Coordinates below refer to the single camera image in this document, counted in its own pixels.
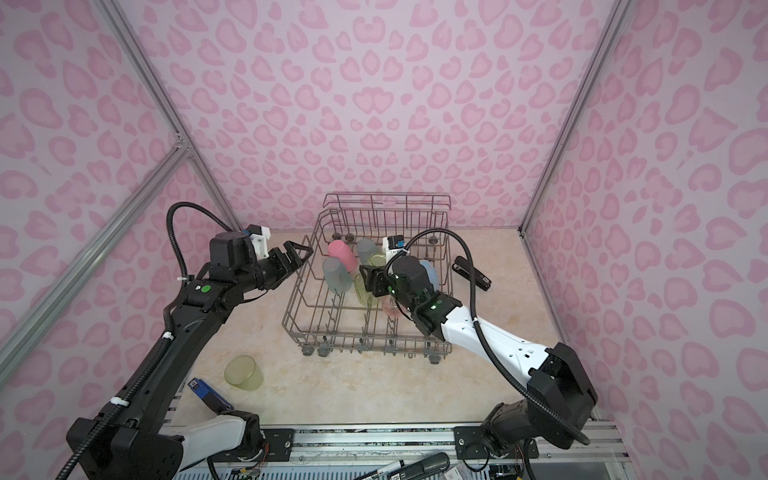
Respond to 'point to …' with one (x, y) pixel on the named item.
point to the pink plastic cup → (340, 250)
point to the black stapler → (481, 280)
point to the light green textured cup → (242, 371)
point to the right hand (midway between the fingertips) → (373, 263)
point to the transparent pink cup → (390, 307)
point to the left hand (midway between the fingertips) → (305, 252)
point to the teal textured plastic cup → (365, 248)
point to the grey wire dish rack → (330, 313)
